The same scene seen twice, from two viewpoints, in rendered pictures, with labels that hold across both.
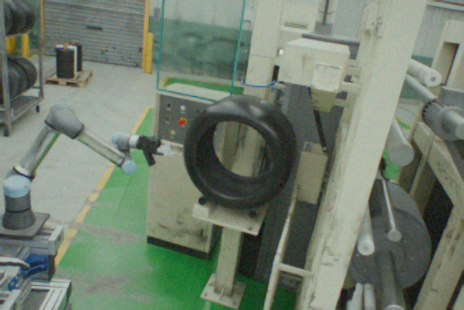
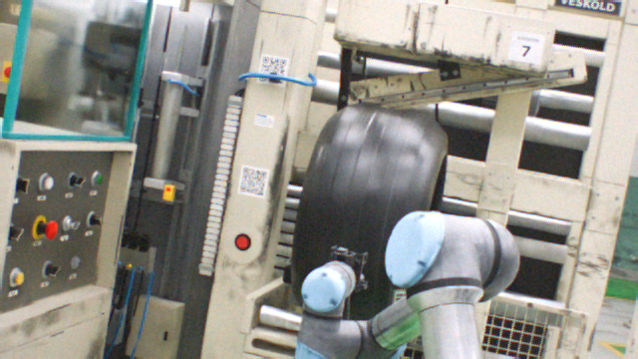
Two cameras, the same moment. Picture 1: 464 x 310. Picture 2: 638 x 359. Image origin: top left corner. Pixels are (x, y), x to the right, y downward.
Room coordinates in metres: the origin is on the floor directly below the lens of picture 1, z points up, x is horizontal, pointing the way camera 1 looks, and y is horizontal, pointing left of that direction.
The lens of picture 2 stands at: (2.08, 2.24, 1.41)
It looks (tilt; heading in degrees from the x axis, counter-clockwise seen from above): 4 degrees down; 270
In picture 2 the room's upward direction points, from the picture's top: 10 degrees clockwise
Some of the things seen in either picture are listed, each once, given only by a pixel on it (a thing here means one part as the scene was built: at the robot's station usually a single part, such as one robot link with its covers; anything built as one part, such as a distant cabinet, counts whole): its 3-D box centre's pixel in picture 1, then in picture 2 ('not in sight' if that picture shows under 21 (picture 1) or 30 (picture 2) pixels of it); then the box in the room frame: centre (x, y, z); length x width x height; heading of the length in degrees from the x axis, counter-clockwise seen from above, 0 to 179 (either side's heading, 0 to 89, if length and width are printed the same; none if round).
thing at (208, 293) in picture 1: (224, 288); not in sight; (2.22, -0.07, 0.02); 0.27 x 0.27 x 0.04; 78
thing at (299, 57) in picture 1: (316, 60); (445, 36); (1.79, -0.30, 1.71); 0.61 x 0.25 x 0.15; 168
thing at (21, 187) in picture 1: (16, 191); not in sight; (1.66, 1.04, 0.88); 0.13 x 0.12 x 0.14; 29
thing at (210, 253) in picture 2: not in sight; (224, 185); (2.31, -0.06, 1.19); 0.05 x 0.04 x 0.48; 78
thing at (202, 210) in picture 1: (210, 198); (317, 352); (2.00, 0.10, 0.83); 0.36 x 0.09 x 0.06; 168
